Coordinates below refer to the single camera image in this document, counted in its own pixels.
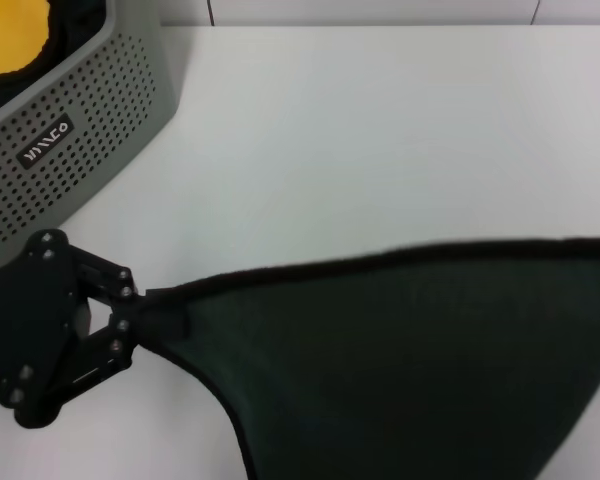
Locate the yellow black-edged towel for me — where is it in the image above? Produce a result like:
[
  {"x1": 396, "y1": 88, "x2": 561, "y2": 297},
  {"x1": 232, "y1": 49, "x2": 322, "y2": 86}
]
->
[{"x1": 0, "y1": 0, "x2": 112, "y2": 119}]

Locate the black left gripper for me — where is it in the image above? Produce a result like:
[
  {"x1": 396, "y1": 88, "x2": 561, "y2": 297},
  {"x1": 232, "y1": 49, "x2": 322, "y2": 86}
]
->
[{"x1": 0, "y1": 228, "x2": 154, "y2": 431}]

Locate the green yellow-backed towel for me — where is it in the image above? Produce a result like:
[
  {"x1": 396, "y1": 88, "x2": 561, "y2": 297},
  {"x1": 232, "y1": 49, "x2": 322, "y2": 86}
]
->
[{"x1": 139, "y1": 237, "x2": 600, "y2": 480}]

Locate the grey-green perforated storage box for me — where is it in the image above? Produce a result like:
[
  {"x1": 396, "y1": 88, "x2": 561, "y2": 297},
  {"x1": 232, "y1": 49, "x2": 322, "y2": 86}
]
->
[{"x1": 0, "y1": 0, "x2": 184, "y2": 274}]

